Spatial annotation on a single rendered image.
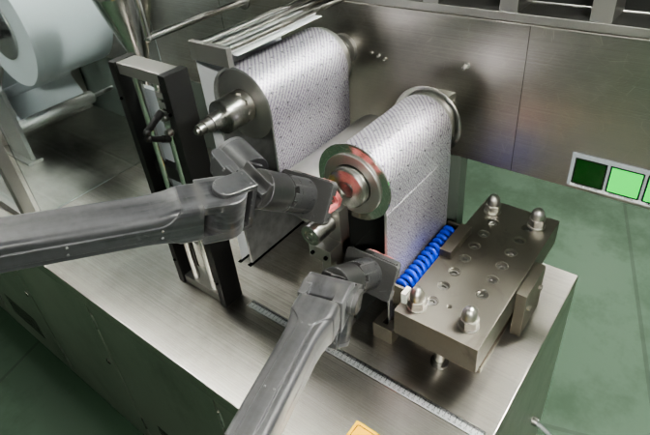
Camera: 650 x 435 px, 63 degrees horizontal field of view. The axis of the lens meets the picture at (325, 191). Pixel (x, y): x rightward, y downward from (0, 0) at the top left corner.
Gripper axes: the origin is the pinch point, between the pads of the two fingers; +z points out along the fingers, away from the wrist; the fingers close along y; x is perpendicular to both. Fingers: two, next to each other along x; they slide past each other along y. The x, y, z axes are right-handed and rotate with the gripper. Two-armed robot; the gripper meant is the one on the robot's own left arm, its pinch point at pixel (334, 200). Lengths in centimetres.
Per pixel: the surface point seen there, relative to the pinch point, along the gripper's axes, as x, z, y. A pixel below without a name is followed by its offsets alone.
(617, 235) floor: 8, 218, 22
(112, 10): 26, -7, -66
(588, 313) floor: -27, 172, 25
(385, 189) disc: 4.1, 1.4, 8.1
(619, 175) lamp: 17, 32, 37
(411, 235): -3.3, 18.3, 7.1
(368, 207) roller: 0.4, 3.7, 4.6
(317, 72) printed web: 22.3, 6.6, -15.6
